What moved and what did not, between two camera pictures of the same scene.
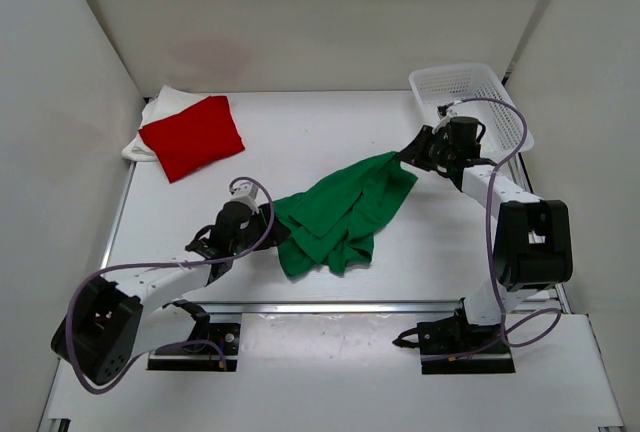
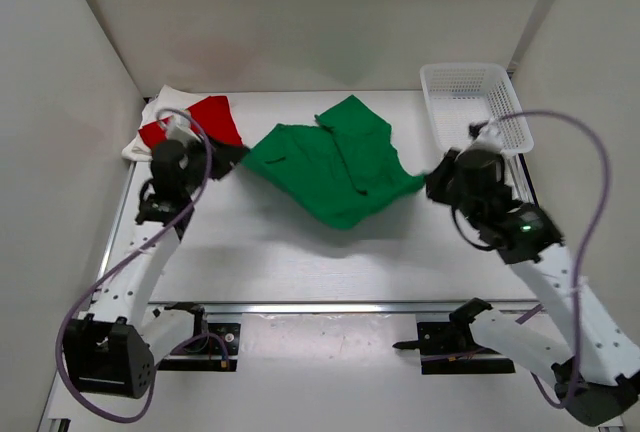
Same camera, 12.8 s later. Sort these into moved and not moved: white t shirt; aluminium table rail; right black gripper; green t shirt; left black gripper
Moved: right black gripper; green t shirt; left black gripper
Not moved: white t shirt; aluminium table rail
